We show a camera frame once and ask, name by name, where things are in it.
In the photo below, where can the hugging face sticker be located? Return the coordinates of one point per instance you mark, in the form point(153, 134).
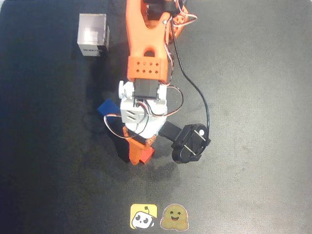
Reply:
point(174, 217)

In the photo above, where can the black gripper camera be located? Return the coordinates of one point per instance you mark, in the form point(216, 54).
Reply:
point(185, 146)

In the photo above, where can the orange robot base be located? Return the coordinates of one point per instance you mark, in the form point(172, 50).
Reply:
point(180, 23)

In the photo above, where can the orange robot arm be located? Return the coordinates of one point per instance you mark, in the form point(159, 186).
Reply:
point(136, 36)

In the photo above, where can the black table mat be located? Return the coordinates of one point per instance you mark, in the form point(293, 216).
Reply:
point(243, 122)

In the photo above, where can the blue cube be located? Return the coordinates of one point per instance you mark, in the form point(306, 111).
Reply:
point(108, 107)

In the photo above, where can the white box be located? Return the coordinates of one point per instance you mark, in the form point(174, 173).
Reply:
point(91, 31)

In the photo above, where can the yellow robot sticker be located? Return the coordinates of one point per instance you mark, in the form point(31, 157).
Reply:
point(139, 219)

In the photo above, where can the red cube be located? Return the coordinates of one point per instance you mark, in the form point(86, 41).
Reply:
point(147, 155)

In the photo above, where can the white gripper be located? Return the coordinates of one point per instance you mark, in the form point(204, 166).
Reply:
point(137, 150)

